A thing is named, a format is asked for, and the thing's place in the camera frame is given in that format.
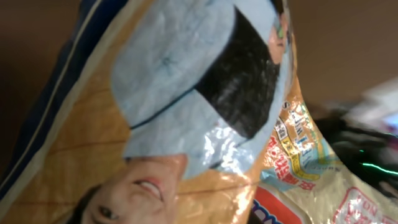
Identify yellow snack bag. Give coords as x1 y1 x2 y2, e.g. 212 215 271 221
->
1 0 397 223

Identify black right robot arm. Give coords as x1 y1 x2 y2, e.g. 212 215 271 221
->
315 116 397 202

